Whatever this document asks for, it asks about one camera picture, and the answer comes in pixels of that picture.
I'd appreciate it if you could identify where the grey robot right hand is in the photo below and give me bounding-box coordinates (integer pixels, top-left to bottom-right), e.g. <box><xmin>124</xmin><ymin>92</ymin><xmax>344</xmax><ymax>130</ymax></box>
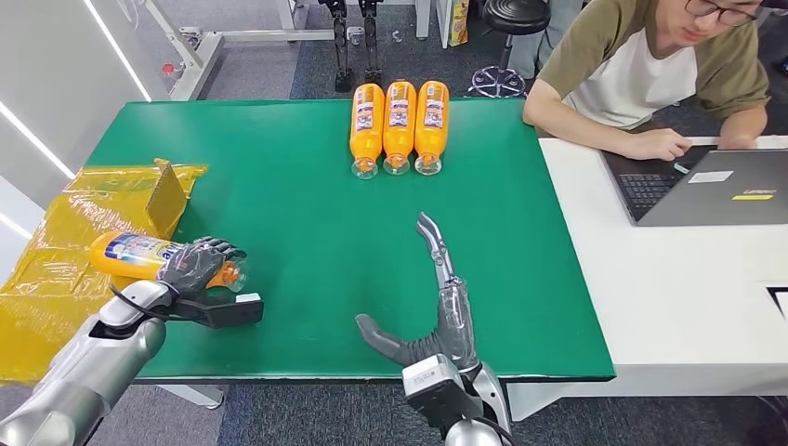
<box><xmin>355</xmin><ymin>212</ymin><xmax>482</xmax><ymax>373</ymax></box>

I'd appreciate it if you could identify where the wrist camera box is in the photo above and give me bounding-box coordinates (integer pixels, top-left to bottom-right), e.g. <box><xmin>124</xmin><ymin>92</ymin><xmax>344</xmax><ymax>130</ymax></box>
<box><xmin>401</xmin><ymin>353</ymin><xmax>488</xmax><ymax>433</ymax></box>
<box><xmin>172</xmin><ymin>292</ymin><xmax>265</xmax><ymax>330</ymax></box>

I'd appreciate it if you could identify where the person's left hand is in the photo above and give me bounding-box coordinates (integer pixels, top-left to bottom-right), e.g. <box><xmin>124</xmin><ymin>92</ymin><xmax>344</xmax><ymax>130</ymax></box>
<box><xmin>716</xmin><ymin>131</ymin><xmax>759</xmax><ymax>151</ymax></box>

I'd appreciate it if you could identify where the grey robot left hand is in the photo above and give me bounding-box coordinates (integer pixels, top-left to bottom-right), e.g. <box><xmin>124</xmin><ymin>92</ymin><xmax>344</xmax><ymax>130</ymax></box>
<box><xmin>156</xmin><ymin>236</ymin><xmax>249</xmax><ymax>304</ymax></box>

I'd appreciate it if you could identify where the yellow carton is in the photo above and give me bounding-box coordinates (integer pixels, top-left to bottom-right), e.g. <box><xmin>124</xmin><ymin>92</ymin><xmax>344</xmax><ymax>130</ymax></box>
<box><xmin>447</xmin><ymin>0</ymin><xmax>471</xmax><ymax>48</ymax></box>

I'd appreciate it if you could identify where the black robot stand leg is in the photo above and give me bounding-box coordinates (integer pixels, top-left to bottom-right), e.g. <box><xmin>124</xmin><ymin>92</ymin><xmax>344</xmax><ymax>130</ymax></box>
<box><xmin>358</xmin><ymin>0</ymin><xmax>385</xmax><ymax>85</ymax></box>
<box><xmin>318</xmin><ymin>0</ymin><xmax>356</xmax><ymax>94</ymax></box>

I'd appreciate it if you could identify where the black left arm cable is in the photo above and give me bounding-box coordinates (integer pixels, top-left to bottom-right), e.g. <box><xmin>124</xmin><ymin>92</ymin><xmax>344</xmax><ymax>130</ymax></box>
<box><xmin>109</xmin><ymin>283</ymin><xmax>187</xmax><ymax>323</ymax></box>

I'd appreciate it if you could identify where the white metal frame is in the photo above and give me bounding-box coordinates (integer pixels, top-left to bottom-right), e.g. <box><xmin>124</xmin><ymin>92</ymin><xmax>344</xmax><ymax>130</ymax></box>
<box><xmin>141</xmin><ymin>0</ymin><xmax>337</xmax><ymax>102</ymax></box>

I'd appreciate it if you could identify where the yellow plastic wrapped cardboard box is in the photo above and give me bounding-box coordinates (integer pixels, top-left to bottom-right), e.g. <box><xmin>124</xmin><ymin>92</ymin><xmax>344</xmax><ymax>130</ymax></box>
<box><xmin>0</xmin><ymin>158</ymin><xmax>209</xmax><ymax>387</ymax></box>

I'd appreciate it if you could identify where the green table mat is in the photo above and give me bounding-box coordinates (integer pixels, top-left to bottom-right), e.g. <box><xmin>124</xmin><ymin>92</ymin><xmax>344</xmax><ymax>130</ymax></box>
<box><xmin>85</xmin><ymin>98</ymin><xmax>617</xmax><ymax>384</ymax></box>

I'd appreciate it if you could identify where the person's right hand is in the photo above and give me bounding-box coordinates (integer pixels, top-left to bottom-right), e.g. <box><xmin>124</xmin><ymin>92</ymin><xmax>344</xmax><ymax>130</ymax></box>
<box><xmin>624</xmin><ymin>127</ymin><xmax>694</xmax><ymax>164</ymax></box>

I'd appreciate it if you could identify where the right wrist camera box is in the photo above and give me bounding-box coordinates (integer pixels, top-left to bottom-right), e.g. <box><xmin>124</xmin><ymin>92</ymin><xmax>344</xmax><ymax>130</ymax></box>
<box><xmin>401</xmin><ymin>353</ymin><xmax>488</xmax><ymax>433</ymax></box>

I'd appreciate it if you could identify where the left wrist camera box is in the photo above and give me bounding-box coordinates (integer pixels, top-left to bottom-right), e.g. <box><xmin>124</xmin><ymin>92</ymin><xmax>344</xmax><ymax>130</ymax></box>
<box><xmin>172</xmin><ymin>292</ymin><xmax>265</xmax><ymax>330</ymax></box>

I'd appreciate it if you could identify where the white table leg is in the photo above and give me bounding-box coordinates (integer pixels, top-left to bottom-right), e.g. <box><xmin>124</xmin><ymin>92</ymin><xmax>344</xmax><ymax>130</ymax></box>
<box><xmin>415</xmin><ymin>0</ymin><xmax>433</xmax><ymax>41</ymax></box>

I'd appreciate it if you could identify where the white desk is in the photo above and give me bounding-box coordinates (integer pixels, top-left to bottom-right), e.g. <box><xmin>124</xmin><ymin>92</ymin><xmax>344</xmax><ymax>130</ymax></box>
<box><xmin>507</xmin><ymin>135</ymin><xmax>788</xmax><ymax>424</ymax></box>

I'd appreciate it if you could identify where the person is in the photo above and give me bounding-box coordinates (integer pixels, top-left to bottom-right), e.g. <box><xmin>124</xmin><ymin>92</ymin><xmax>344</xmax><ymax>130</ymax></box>
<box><xmin>521</xmin><ymin>0</ymin><xmax>788</xmax><ymax>164</ymax></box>

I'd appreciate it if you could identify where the black edged device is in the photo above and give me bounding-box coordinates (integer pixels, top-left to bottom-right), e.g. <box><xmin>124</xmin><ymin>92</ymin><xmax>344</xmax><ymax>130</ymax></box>
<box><xmin>766</xmin><ymin>285</ymin><xmax>788</xmax><ymax>321</ymax></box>

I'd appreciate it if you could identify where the orange juice bottle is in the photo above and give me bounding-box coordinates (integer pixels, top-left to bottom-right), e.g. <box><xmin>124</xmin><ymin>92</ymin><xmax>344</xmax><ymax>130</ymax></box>
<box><xmin>88</xmin><ymin>230</ymin><xmax>249</xmax><ymax>295</ymax></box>
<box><xmin>382</xmin><ymin>80</ymin><xmax>418</xmax><ymax>177</ymax></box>
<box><xmin>414</xmin><ymin>80</ymin><xmax>451</xmax><ymax>177</ymax></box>
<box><xmin>348</xmin><ymin>83</ymin><xmax>386</xmax><ymax>181</ymax></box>

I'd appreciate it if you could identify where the black round stool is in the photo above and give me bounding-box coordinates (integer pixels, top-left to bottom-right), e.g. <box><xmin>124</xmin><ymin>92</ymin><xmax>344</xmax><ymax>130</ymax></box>
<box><xmin>466</xmin><ymin>0</ymin><xmax>553</xmax><ymax>100</ymax></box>

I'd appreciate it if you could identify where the grey laptop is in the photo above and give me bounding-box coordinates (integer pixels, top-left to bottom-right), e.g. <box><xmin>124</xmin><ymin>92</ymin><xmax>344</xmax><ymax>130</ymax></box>
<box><xmin>601</xmin><ymin>145</ymin><xmax>788</xmax><ymax>229</ymax></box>

